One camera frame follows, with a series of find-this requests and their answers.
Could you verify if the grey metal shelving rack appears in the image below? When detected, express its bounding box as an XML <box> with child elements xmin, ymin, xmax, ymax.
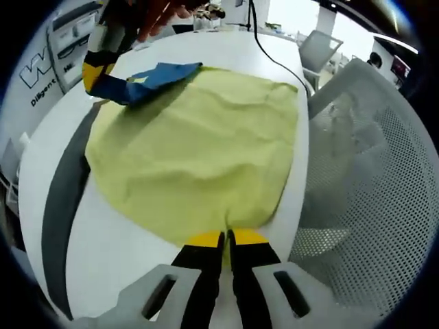
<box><xmin>46</xmin><ymin>1</ymin><xmax>104</xmax><ymax>95</ymax></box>

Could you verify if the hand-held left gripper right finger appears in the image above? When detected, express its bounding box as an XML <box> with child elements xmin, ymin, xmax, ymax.
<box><xmin>227</xmin><ymin>228</ymin><xmax>347</xmax><ymax>329</ymax></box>

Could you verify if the white mesh office chair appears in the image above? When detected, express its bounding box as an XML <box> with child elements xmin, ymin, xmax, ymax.
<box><xmin>287</xmin><ymin>57</ymin><xmax>439</xmax><ymax>321</ymax></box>

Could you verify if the yellow and blue garment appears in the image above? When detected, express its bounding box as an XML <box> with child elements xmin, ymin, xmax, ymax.
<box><xmin>83</xmin><ymin>61</ymin><xmax>299</xmax><ymax>268</ymax></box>

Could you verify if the red-lit display screen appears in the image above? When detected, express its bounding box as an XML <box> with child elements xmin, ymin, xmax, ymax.
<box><xmin>390</xmin><ymin>56</ymin><xmax>412</xmax><ymax>80</ymax></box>

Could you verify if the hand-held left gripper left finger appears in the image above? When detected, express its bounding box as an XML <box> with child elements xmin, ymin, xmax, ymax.
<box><xmin>73</xmin><ymin>230</ymin><xmax>226</xmax><ymax>329</ymax></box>

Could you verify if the grey office chair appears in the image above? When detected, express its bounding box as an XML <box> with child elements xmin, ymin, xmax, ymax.
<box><xmin>297</xmin><ymin>29</ymin><xmax>344</xmax><ymax>90</ymax></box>

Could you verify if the black cable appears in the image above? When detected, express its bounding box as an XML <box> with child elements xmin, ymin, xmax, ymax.
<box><xmin>247</xmin><ymin>0</ymin><xmax>309</xmax><ymax>94</ymax></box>

